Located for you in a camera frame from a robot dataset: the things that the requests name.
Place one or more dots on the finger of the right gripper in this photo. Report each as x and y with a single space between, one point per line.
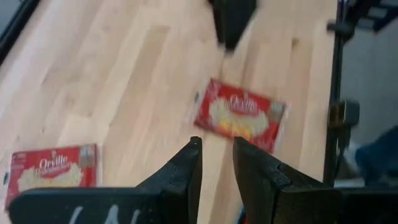
219 15
237 18

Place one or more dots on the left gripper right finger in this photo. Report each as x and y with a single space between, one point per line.
295 202

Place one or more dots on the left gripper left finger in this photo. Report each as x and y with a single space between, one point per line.
124 207

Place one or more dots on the red Orville popcorn bag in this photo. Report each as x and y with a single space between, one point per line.
53 168
239 115

